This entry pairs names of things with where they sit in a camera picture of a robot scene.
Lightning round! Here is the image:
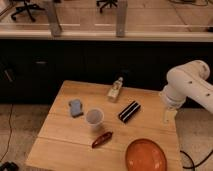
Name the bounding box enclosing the dark red chili pepper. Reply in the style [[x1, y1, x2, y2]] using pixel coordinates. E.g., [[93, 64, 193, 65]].
[[92, 132, 113, 148]]

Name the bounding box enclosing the left grey metal post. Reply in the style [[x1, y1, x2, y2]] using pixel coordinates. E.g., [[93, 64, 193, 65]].
[[43, 0, 62, 37]]

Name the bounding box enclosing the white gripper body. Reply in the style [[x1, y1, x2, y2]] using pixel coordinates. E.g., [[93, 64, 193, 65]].
[[159, 85, 184, 109]]

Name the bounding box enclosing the black cabinet counter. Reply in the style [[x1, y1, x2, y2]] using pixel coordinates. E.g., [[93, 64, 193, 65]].
[[0, 35, 213, 104]]

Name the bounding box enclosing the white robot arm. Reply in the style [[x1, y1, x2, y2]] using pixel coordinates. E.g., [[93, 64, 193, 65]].
[[159, 60, 213, 123]]

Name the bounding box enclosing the small clear bottle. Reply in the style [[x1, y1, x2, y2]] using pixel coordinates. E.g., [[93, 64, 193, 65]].
[[107, 77, 123, 100]]

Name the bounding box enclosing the orange bowl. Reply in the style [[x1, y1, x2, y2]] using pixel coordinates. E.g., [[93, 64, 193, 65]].
[[125, 139, 167, 171]]

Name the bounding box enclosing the black object on floor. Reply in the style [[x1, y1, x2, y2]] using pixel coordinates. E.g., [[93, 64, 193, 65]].
[[0, 162, 19, 171]]

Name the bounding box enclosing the left office chair base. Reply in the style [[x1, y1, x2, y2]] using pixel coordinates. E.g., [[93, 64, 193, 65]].
[[11, 0, 43, 22]]

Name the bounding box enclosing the black floor cable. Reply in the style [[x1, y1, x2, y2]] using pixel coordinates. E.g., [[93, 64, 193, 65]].
[[0, 103, 14, 163], [180, 148, 213, 170]]

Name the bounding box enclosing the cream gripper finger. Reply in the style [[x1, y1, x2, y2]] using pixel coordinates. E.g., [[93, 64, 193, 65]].
[[164, 109, 177, 123]]

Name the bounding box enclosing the grey metal post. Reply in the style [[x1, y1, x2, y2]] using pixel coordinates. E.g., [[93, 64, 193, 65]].
[[116, 0, 128, 37], [43, 0, 62, 37]]

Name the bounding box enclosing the office chair base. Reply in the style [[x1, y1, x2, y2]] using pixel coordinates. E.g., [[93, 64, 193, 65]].
[[11, 0, 43, 22], [96, 0, 118, 13]]

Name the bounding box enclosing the black floor cable left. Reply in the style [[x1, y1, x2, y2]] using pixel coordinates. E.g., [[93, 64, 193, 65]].
[[0, 103, 14, 163]]

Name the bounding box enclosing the wooden table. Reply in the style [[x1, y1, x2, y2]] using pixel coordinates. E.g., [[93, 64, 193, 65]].
[[26, 81, 182, 171]]

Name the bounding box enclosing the black floor cable right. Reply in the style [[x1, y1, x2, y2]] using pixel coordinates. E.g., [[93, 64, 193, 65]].
[[180, 148, 213, 170]]

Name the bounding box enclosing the middle office chair base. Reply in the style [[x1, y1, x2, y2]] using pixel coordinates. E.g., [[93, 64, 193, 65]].
[[96, 0, 118, 13]]

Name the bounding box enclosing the blue sponge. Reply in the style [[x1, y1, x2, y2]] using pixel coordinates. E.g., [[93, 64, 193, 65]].
[[69, 99, 83, 117]]

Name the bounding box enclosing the right grey metal post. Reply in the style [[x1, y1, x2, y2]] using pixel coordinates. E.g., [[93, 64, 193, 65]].
[[116, 0, 128, 37]]

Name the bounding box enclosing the black white striped box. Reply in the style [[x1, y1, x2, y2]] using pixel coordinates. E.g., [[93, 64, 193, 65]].
[[118, 101, 141, 123]]

